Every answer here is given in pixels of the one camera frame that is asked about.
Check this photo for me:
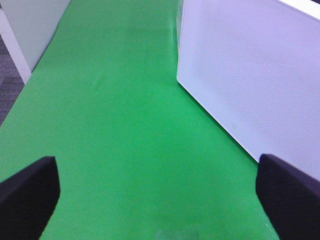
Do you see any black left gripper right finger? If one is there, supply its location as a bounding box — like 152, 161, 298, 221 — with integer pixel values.
255, 154, 320, 240

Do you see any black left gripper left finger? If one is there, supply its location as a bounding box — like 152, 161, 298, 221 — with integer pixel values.
0, 156, 61, 240

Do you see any white microwave door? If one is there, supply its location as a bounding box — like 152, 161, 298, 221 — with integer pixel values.
177, 0, 320, 179

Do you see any white microwave oven body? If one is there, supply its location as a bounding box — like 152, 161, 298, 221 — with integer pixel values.
174, 0, 186, 56

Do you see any white table leg post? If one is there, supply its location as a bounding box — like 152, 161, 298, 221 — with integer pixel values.
0, 8, 32, 85

